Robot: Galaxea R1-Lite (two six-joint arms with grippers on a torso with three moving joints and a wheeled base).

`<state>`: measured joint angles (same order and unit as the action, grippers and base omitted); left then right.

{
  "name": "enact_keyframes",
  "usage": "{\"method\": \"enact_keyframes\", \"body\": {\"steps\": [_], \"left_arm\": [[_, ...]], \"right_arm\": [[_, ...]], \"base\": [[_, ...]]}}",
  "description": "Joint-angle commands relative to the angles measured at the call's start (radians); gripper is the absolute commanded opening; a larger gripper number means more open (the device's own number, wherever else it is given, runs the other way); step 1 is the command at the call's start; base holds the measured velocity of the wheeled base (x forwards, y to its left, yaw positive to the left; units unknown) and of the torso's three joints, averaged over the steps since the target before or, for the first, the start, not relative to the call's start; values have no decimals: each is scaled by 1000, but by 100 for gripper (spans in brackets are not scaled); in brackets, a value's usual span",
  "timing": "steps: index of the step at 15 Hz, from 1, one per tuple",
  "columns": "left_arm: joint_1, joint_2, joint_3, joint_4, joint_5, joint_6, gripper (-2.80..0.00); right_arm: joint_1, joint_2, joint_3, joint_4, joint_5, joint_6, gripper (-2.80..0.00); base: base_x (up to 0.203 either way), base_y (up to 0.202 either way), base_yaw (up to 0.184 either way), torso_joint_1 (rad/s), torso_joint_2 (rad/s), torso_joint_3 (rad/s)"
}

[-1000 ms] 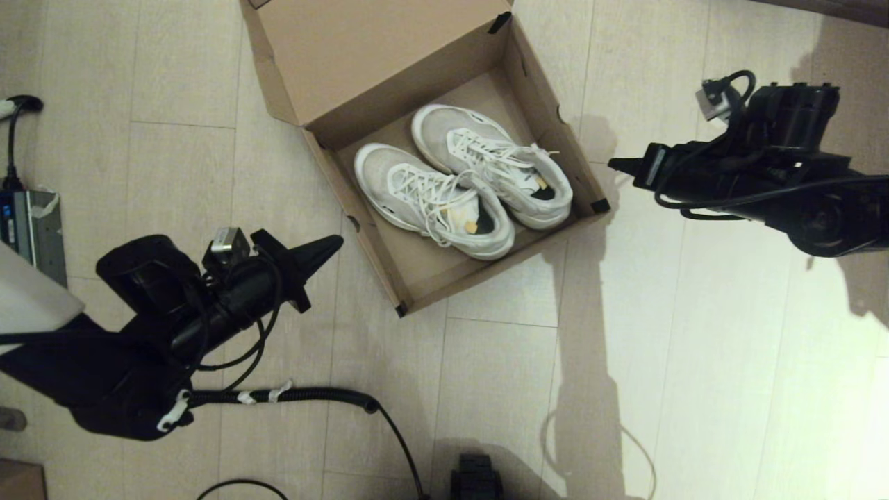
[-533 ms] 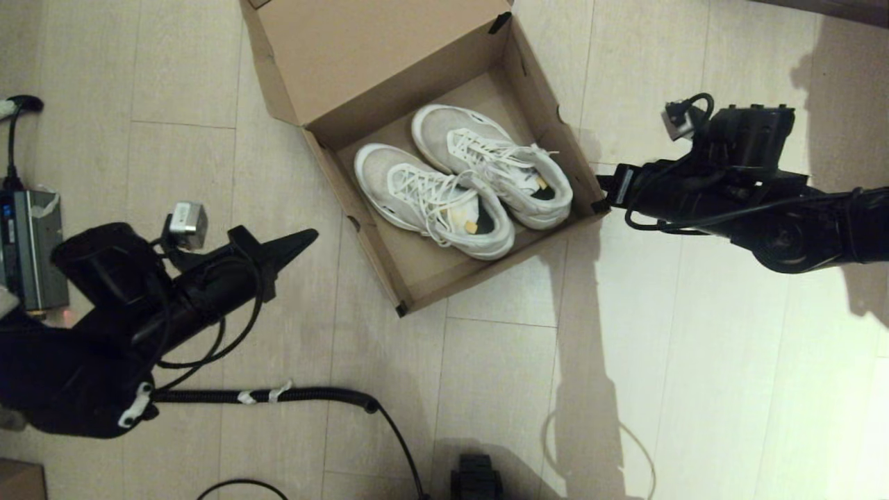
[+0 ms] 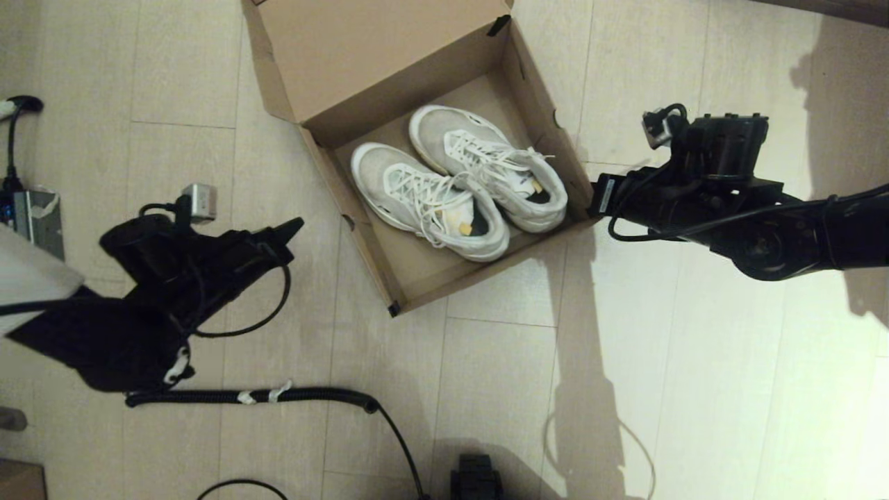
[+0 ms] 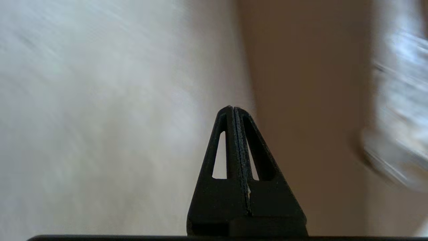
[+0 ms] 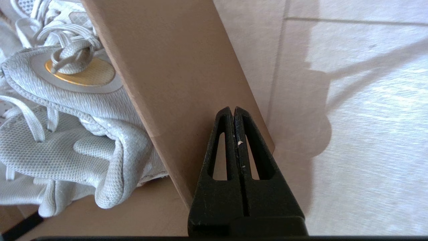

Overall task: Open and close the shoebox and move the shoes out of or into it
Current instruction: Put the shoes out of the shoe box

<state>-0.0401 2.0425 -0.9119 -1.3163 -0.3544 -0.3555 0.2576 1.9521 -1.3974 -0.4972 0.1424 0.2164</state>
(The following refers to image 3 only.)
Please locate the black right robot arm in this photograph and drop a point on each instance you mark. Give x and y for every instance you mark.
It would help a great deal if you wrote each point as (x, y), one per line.
(764, 243)

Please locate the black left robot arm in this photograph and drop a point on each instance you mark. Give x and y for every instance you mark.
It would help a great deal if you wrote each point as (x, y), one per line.
(104, 340)

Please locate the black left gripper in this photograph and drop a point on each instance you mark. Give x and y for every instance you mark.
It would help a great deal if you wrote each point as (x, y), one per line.
(222, 267)

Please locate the white lace-up sneaker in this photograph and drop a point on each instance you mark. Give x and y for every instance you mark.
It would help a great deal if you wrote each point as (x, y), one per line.
(437, 132)
(389, 180)

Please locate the grey power supply unit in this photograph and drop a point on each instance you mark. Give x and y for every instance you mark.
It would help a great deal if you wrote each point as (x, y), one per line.
(42, 222)

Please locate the small brown cardboard box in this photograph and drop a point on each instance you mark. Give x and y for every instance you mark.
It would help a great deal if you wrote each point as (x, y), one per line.
(21, 482)

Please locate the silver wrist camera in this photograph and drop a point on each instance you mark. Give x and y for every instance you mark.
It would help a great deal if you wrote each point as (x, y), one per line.
(658, 128)
(200, 203)

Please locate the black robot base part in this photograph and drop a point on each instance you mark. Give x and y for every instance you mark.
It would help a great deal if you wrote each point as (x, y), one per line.
(476, 479)

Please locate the brown cardboard shoe box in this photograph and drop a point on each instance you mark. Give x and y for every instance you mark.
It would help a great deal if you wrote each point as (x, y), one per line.
(361, 55)

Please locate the dark wooden furniture edge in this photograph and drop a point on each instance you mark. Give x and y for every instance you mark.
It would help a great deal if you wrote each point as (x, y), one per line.
(854, 10)

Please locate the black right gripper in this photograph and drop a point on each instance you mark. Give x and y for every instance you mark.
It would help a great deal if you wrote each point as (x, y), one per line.
(653, 201)

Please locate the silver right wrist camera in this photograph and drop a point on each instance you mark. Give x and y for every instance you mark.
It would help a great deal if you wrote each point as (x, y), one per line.
(658, 128)

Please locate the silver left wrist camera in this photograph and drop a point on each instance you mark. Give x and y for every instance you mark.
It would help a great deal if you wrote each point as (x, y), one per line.
(200, 203)

